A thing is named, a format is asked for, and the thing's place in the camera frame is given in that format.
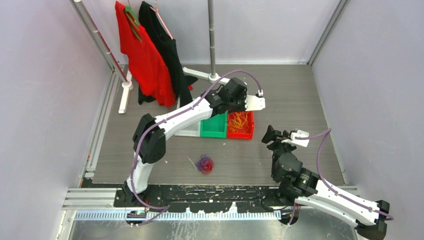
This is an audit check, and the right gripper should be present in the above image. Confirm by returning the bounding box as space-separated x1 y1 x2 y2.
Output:
261 125 296 179

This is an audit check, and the yellow cable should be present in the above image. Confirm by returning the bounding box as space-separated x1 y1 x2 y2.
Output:
227 111 251 135

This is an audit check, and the cable bundle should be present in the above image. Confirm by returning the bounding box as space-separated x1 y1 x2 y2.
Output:
195 153 216 176

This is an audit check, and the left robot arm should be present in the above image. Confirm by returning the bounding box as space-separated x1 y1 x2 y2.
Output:
125 77 248 207

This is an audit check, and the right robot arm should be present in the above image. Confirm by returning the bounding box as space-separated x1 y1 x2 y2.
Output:
261 125 394 240

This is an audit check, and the red plastic bin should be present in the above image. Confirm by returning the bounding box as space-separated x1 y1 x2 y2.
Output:
226 111 255 140

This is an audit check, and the green plastic bin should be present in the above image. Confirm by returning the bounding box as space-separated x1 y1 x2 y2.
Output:
200 112 228 139

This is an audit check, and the garment rack centre pole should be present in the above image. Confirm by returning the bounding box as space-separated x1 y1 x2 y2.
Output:
182 0 230 86

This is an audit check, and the white plastic bin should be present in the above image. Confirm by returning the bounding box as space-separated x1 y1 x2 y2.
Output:
174 121 201 137

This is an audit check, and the black t-shirt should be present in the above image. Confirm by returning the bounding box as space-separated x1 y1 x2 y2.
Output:
138 1 198 107

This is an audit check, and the red t-shirt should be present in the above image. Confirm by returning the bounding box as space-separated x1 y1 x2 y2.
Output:
114 1 176 107

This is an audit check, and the pink clothes hanger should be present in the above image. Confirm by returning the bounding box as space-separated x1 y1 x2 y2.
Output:
150 6 174 40

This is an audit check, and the green clothes hanger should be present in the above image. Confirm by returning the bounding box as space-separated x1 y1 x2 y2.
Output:
124 5 142 42

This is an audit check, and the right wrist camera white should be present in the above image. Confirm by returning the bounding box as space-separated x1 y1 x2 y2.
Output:
282 129 310 148

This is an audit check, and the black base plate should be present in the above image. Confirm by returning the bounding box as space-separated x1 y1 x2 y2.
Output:
113 184 293 214

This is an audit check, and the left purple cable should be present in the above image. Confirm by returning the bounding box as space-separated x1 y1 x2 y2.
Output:
127 68 265 227

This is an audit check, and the aluminium rail frame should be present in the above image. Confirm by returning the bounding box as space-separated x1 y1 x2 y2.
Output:
61 186 365 222

